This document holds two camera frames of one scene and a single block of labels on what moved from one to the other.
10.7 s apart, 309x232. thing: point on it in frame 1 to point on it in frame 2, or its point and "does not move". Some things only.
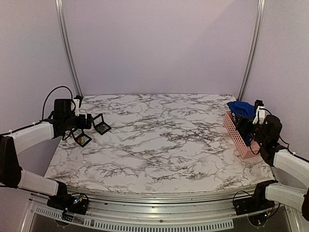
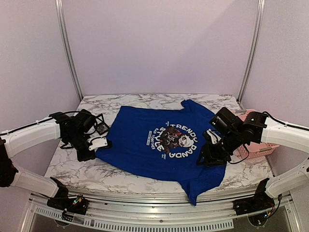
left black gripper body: (81, 124) to (77, 141)
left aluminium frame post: (60, 6) does not move
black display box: (101, 126) does not move
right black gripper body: (245, 124) to (212, 157)
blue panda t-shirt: (244, 108) to (165, 143)
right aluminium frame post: (255, 38) does not move
